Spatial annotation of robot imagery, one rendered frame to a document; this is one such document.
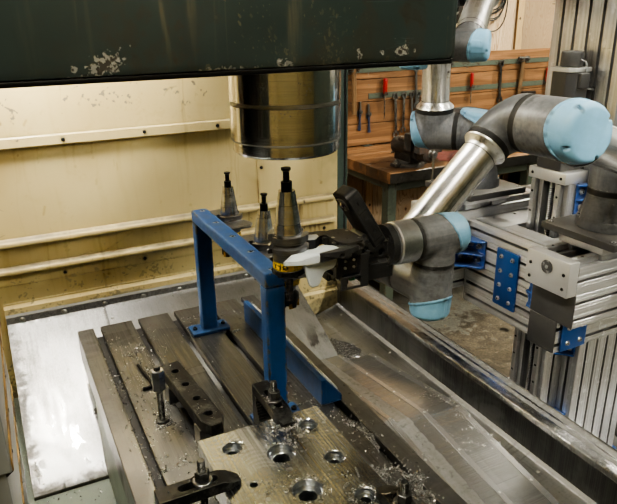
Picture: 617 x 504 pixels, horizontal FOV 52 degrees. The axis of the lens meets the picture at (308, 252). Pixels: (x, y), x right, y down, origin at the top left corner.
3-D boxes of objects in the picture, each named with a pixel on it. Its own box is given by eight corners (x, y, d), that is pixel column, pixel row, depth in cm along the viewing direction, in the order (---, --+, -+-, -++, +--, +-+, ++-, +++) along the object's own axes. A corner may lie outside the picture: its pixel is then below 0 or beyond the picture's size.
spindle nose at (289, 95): (219, 145, 97) (214, 63, 93) (314, 136, 103) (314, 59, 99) (251, 165, 84) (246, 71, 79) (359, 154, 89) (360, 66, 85)
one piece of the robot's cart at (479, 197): (494, 186, 221) (496, 168, 219) (544, 202, 203) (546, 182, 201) (411, 200, 206) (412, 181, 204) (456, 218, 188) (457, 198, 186)
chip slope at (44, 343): (290, 329, 226) (288, 261, 217) (401, 438, 167) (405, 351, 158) (21, 394, 190) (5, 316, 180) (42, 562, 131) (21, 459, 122)
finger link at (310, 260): (296, 298, 95) (340, 282, 101) (295, 261, 93) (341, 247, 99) (283, 292, 97) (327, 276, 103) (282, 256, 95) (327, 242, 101)
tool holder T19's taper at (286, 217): (269, 230, 99) (267, 189, 96) (294, 226, 101) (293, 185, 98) (280, 239, 95) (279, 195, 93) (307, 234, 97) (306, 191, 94)
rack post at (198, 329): (224, 321, 171) (217, 216, 160) (230, 329, 166) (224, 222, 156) (188, 329, 167) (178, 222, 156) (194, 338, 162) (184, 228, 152)
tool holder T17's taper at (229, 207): (217, 213, 153) (215, 186, 151) (233, 210, 156) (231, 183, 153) (225, 217, 150) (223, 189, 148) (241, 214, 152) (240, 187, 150)
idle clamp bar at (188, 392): (182, 385, 142) (179, 359, 139) (231, 448, 121) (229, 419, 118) (160, 391, 139) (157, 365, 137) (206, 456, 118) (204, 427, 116)
